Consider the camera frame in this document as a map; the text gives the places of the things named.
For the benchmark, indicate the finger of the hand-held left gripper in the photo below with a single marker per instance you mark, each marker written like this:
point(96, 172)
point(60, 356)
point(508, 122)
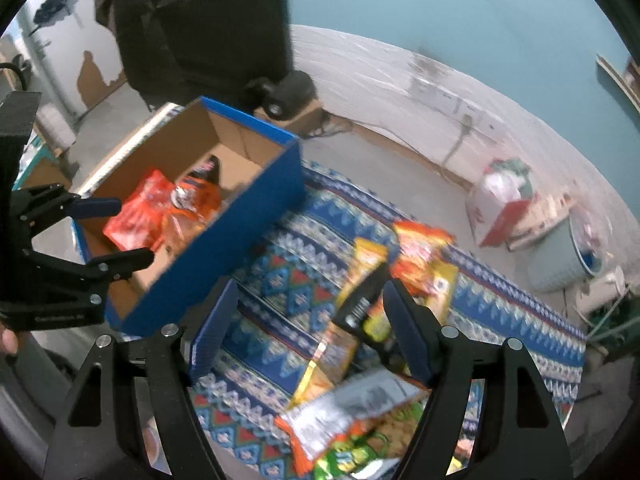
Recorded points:
point(97, 207)
point(127, 260)

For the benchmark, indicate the small yellow snack packet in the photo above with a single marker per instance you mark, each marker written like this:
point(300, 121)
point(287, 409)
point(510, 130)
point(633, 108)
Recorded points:
point(442, 285)

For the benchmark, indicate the teal-edged table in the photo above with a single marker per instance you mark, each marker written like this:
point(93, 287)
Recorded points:
point(42, 157)

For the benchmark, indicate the silver and orange snack packet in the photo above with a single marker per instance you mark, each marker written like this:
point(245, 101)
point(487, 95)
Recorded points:
point(330, 417)

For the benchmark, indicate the red-orange snack packet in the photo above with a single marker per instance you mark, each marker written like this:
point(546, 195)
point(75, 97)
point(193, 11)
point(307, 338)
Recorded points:
point(140, 215)

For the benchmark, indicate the long yellow snack packet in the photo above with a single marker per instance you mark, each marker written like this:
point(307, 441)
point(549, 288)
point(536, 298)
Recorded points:
point(336, 355)

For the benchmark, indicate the orange and red snack packet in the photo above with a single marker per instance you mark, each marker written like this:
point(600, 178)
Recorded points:
point(417, 247)

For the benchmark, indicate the blue cardboard box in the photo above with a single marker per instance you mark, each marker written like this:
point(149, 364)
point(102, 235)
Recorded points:
point(240, 230)

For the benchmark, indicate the orange printed snack packet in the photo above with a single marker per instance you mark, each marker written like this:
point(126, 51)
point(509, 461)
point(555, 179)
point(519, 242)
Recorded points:
point(197, 200)

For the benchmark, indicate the white fan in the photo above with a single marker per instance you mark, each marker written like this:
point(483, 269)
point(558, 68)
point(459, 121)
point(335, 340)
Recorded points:
point(602, 290)

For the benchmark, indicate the dark blue hanging garment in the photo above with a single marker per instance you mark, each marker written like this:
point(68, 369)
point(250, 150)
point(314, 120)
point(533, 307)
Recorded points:
point(52, 7)

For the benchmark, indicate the wooden frame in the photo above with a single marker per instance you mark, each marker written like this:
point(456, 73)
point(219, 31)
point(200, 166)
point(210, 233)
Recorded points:
point(617, 77)

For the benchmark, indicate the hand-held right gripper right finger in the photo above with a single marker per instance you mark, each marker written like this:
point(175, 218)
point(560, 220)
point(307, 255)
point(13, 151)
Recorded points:
point(406, 332)

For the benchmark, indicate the white roll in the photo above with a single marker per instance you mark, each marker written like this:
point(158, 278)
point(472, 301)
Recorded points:
point(55, 127)

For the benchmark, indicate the person's left hand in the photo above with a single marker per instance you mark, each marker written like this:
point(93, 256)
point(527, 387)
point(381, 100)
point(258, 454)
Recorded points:
point(7, 343)

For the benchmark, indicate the dark red snack packet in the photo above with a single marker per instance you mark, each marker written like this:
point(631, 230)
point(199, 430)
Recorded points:
point(213, 165)

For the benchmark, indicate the blue patterned mat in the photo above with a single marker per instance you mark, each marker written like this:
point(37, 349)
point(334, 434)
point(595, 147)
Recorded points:
point(280, 270)

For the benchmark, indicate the black and yellow snack packet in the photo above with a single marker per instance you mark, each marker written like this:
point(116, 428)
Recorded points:
point(361, 305)

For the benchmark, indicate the grey laundry basket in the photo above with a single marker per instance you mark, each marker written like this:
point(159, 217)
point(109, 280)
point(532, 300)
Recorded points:
point(557, 255)

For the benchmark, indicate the green snack packet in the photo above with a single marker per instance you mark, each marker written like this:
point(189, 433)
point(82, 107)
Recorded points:
point(380, 440)

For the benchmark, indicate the white and red bag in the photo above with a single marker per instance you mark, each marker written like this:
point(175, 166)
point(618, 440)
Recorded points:
point(495, 200)

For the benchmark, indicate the white wall socket strip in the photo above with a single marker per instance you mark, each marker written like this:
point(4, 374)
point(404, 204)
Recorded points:
point(450, 100)

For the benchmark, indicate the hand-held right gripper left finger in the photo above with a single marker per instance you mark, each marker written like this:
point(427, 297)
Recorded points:
point(216, 332)

